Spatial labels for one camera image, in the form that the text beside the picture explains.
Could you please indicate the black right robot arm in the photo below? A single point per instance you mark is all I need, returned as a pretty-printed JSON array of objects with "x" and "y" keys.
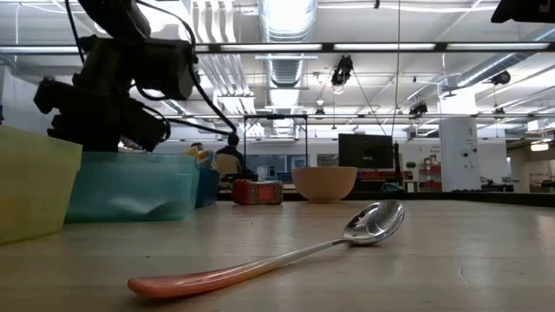
[{"x": 524, "y": 11}]

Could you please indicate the pink bowl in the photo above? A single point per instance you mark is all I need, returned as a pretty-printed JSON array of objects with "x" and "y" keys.
[{"x": 325, "y": 184}]

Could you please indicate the black overhead frame bar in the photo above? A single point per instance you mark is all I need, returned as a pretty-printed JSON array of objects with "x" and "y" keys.
[{"x": 440, "y": 47}]

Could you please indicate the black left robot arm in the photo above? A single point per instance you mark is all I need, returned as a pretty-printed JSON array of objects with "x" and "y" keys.
[{"x": 117, "y": 17}]

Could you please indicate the white pillar cabinet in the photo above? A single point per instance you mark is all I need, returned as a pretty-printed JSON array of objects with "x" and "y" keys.
[{"x": 459, "y": 151}]

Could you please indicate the blue plastic bin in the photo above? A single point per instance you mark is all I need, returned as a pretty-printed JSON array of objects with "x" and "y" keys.
[{"x": 208, "y": 186}]

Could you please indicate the red shelf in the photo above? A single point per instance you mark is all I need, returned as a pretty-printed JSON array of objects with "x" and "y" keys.
[{"x": 429, "y": 175}]

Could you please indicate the red tin box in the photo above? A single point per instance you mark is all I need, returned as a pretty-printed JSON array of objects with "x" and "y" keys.
[{"x": 258, "y": 192}]

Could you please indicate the blue yellow noodle packet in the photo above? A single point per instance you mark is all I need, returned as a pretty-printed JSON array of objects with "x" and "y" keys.
[{"x": 208, "y": 159}]

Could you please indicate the yellow plastic bin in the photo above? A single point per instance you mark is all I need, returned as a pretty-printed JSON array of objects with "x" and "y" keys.
[{"x": 34, "y": 186}]

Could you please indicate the distant black workstation frame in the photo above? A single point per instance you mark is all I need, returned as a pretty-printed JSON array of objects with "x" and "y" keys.
[{"x": 277, "y": 116}]

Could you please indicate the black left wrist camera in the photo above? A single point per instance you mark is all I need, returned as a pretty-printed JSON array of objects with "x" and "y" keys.
[{"x": 165, "y": 69}]

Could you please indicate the green plastic bin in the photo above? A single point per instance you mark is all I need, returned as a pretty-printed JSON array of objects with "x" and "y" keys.
[{"x": 130, "y": 182}]

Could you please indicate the black ceiling spotlight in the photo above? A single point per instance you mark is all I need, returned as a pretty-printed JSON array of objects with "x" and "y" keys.
[
  {"x": 342, "y": 69},
  {"x": 501, "y": 77},
  {"x": 418, "y": 108}
]

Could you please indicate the person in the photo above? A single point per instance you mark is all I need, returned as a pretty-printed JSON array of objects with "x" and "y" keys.
[
  {"x": 230, "y": 158},
  {"x": 197, "y": 146}
]

